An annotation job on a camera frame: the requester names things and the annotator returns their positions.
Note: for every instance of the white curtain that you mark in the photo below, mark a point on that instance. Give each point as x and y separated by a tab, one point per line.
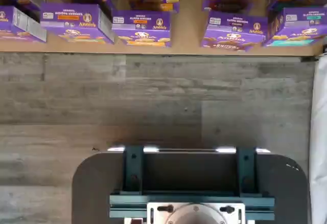
319	132

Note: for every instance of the silver robot mounting plate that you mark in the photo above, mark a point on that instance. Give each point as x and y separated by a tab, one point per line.
155	216

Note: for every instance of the black metal shelf rack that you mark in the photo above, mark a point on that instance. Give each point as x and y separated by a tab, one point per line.
178	51

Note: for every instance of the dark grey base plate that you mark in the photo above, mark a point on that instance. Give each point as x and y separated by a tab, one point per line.
97	183

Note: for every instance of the purple Annie's box orange stripe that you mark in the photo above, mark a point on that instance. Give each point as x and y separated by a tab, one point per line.
140	27

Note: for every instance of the teal aluminium mounting frame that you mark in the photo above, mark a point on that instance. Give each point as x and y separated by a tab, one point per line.
132	167

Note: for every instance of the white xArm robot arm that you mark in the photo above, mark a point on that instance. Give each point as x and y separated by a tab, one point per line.
196	216

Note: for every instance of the purple Annie's box brown stripe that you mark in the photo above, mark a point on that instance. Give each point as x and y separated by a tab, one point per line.
232	29

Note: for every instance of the purple Annie's box teal stripe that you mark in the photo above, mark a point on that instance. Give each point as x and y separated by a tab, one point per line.
299	24

